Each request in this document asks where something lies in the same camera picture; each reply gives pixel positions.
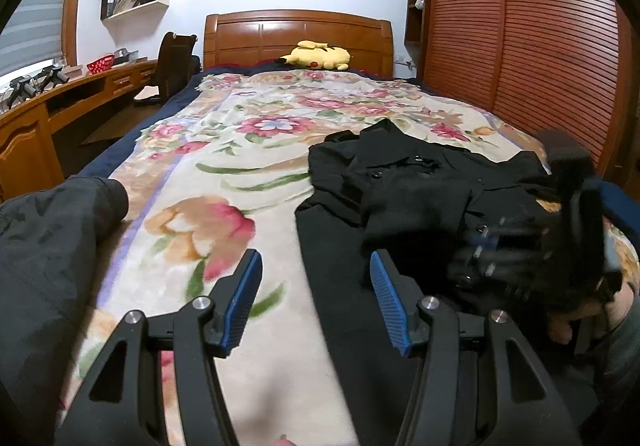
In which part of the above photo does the red basket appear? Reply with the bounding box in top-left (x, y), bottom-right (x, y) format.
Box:
top-left (86, 54), bottom-right (116, 75)

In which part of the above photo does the dark brown chair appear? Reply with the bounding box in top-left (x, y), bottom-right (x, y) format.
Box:
top-left (134, 31), bottom-right (202, 106)

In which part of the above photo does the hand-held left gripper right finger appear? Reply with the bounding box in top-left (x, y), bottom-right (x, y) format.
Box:
top-left (369, 248), bottom-right (583, 446)

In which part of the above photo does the wooden louvered wardrobe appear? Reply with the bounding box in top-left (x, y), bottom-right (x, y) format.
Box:
top-left (404, 0), bottom-right (633, 192)

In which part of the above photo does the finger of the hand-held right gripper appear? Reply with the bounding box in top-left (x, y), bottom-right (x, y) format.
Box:
top-left (464, 221), bottom-right (547, 249)
top-left (447, 250), bottom-right (543, 289)

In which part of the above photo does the dark grey jacket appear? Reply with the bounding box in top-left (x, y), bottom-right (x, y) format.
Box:
top-left (0, 176), bottom-right (132, 432)

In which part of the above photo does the black coat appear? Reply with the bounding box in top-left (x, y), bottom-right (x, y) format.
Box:
top-left (295, 118), bottom-right (608, 446)

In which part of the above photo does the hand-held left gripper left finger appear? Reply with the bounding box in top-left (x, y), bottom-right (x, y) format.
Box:
top-left (54, 248), bottom-right (264, 446)

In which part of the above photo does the floral blanket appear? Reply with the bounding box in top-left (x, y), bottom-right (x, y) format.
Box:
top-left (59, 68), bottom-right (640, 446)

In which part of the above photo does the wooden desk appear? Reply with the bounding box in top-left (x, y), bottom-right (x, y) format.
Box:
top-left (0, 57), bottom-right (163, 203)

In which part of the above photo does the person's right forearm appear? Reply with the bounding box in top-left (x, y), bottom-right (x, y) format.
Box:
top-left (592, 311), bottom-right (640, 432)

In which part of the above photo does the black clamp device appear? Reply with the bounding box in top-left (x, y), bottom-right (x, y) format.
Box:
top-left (37, 66), bottom-right (71, 90)
top-left (4, 75), bottom-right (40, 108)

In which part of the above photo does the person's right hand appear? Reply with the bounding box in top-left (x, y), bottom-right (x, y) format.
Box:
top-left (545, 301), bottom-right (585, 346)

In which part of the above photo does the grey window blind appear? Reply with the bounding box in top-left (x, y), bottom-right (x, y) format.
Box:
top-left (0, 0), bottom-right (83, 79)

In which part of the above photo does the yellow plush toy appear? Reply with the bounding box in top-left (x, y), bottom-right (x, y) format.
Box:
top-left (278, 40), bottom-right (351, 72)

